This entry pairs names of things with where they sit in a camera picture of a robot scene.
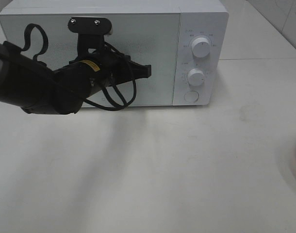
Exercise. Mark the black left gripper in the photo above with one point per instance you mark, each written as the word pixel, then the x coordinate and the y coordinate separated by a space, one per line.
pixel 112 68

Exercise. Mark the white microwave door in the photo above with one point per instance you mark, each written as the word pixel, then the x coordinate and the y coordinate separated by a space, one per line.
pixel 149 39

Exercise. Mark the white microwave knob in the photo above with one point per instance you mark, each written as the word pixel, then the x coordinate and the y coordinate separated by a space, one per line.
pixel 201 46
pixel 196 77

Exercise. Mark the round white door button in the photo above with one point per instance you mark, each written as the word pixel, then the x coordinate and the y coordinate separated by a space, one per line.
pixel 191 96

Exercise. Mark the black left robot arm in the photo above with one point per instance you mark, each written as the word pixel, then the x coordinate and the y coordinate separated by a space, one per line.
pixel 36 89

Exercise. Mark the white microwave oven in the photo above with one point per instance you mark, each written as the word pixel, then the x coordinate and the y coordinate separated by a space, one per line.
pixel 197 17

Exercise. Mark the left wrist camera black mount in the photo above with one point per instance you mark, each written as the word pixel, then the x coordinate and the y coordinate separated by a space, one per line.
pixel 91 32

